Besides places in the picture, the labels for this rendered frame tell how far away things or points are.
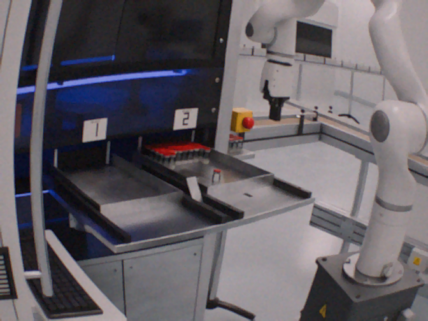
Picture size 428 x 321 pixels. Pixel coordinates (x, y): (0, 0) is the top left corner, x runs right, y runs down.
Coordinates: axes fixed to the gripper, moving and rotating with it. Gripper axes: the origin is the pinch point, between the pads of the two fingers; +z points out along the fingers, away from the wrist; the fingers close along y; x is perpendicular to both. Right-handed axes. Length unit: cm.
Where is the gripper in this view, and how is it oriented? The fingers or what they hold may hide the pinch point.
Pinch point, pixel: (275, 113)
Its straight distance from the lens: 154.0
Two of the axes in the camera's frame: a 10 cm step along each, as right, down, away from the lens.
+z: -1.2, 9.5, 2.8
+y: -7.3, 1.1, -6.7
